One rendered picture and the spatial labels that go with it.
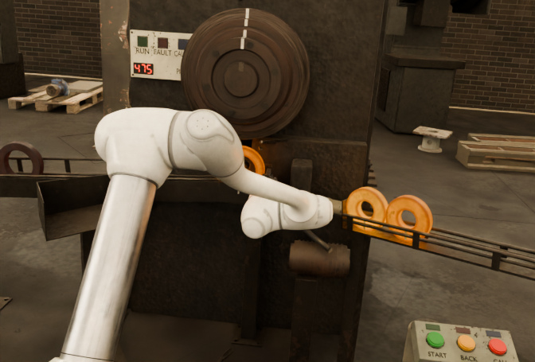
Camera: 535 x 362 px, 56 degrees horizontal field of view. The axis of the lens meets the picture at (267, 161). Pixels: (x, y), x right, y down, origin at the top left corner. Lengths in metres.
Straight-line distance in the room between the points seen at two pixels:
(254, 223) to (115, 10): 3.38
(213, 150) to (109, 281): 0.33
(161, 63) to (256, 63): 0.45
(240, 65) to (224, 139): 0.70
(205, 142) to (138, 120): 0.17
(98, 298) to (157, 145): 0.33
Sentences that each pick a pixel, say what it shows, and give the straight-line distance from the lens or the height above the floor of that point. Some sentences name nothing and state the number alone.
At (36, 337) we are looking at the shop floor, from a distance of 2.38.
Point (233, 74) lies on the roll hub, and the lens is 1.73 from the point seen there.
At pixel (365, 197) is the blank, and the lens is 1.77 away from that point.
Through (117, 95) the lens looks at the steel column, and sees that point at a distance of 4.74.
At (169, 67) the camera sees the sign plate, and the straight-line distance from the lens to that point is 2.02.
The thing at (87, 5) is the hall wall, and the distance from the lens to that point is 8.67.
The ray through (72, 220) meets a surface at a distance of 1.91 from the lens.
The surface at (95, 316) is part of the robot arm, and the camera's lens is 1.05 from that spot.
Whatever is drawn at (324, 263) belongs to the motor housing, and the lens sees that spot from 1.85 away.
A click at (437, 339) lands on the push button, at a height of 0.61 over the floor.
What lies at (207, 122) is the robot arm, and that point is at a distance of 1.04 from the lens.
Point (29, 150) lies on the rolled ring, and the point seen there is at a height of 0.75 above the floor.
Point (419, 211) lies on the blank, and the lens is 1.69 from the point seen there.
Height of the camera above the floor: 1.37
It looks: 18 degrees down
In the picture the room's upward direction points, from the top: 4 degrees clockwise
